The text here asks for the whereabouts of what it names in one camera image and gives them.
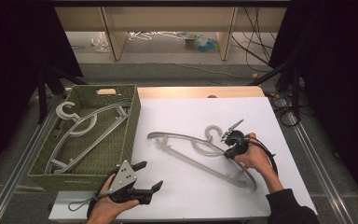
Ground black curtain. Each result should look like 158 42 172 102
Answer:
268 0 358 216
0 0 84 185

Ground hand-held gripper cable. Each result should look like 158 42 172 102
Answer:
67 196 98 213
247 135 280 175

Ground person's left hand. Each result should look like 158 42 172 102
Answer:
87 173 140 224

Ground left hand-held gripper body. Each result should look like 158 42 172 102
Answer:
107 160 154 205

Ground black floor cable bundle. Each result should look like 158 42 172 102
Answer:
267 92 303 129

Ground green woven basket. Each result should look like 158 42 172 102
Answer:
27 83 142 192

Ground white hangers on floor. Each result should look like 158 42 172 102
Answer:
128 30 185 42

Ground light wooden desk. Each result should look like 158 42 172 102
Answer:
54 7 288 62

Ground grey plastic clothes hanger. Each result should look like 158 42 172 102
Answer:
146 124 258 191
45 101 132 175

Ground black metal stand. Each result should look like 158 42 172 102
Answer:
247 59 303 125
36 64 89 125

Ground colourful plastic toys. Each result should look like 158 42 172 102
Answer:
183 33 220 53

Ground black hanging cables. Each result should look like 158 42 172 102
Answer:
231 7 282 75

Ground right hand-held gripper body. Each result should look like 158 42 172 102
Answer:
221 119 250 158

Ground left hand-held gripper cable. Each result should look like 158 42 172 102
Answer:
67 196 98 213

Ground aluminium floor rail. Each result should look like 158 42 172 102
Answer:
0 92 67 224
283 108 355 224

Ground right hand-held gripper cable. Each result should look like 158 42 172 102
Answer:
247 135 280 175

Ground person's right hand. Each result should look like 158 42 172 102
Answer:
234 132 277 179

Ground clear plastic bag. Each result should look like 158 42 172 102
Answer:
90 32 112 53

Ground white board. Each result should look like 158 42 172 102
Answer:
48 96 319 220

